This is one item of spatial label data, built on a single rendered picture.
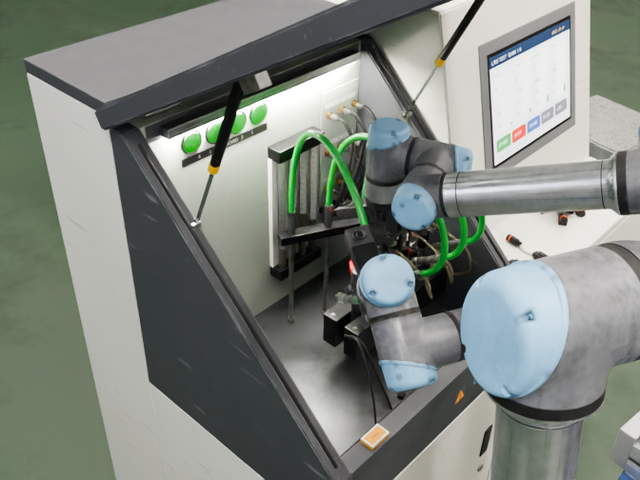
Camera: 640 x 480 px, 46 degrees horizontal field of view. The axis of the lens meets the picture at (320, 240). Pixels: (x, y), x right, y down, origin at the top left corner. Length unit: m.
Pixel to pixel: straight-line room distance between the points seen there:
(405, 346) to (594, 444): 1.87
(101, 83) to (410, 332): 0.76
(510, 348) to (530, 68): 1.41
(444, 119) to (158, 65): 0.65
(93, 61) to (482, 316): 1.06
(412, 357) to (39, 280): 2.61
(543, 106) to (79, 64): 1.20
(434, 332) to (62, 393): 2.06
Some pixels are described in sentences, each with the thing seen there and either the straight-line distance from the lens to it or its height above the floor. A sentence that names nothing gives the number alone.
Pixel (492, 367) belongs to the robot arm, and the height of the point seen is 1.60.
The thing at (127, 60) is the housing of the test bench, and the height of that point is 1.50.
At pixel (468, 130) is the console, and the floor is 1.27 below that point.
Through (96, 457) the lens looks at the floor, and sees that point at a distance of 2.73.
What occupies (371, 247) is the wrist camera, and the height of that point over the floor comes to 1.35.
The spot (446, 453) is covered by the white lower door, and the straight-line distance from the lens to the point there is 1.82.
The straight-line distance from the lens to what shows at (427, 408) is 1.55.
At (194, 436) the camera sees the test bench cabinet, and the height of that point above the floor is 0.73.
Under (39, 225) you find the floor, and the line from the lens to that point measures 3.85.
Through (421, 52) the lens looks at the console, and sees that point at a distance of 1.74.
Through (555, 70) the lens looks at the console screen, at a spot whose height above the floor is 1.30.
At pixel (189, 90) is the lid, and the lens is 1.13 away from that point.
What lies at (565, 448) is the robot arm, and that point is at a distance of 0.78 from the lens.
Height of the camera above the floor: 2.09
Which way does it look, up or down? 36 degrees down
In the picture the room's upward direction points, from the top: 2 degrees clockwise
